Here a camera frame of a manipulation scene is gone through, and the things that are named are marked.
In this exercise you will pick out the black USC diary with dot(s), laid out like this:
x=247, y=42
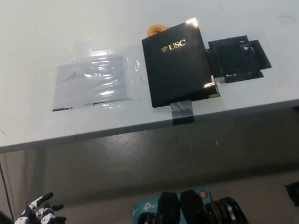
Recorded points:
x=177, y=70

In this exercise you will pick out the teal tp-link box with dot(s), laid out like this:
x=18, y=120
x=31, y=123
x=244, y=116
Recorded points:
x=146, y=207

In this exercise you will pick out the black taped fixture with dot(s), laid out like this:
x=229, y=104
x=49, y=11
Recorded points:
x=233, y=59

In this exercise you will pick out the clear plastic taped sheet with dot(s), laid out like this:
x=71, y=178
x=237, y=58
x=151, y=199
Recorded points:
x=90, y=81

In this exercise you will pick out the grey duct tape strip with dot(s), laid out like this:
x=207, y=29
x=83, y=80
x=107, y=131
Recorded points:
x=182, y=111

